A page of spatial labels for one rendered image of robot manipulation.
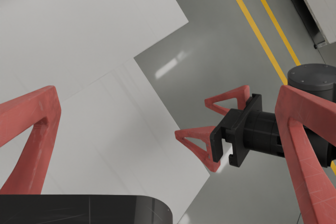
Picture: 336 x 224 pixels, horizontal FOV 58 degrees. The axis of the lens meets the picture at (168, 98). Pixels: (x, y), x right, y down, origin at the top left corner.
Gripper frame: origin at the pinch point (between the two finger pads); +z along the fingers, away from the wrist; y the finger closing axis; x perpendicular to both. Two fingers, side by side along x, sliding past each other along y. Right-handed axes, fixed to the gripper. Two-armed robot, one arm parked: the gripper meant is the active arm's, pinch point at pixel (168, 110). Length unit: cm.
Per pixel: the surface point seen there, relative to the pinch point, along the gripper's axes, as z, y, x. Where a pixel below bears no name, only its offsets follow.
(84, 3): 48, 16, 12
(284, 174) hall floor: 153, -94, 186
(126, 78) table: 40.8, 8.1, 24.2
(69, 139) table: 25.9, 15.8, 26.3
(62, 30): 40.4, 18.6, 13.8
